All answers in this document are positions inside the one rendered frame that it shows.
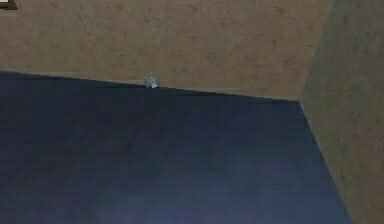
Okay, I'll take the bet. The small pale blue glass object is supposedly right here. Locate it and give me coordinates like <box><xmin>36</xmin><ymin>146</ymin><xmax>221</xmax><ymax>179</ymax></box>
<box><xmin>143</xmin><ymin>72</ymin><xmax>160</xmax><ymax>90</ymax></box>

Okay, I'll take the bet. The brown framed wall picture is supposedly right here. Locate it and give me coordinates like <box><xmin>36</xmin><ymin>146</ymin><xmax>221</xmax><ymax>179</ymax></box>
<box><xmin>0</xmin><ymin>0</ymin><xmax>18</xmax><ymax>11</ymax></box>

